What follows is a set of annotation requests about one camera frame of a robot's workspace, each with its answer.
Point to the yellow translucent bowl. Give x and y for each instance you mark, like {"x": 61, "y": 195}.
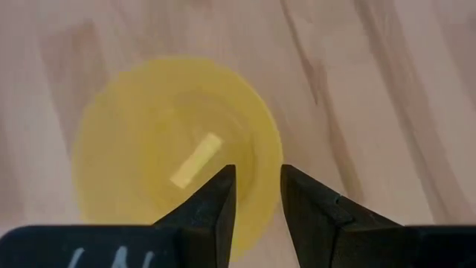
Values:
{"x": 148, "y": 130}

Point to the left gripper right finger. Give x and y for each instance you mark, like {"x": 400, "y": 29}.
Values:
{"x": 312, "y": 223}

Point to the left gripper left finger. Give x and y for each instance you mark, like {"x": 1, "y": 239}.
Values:
{"x": 208, "y": 223}

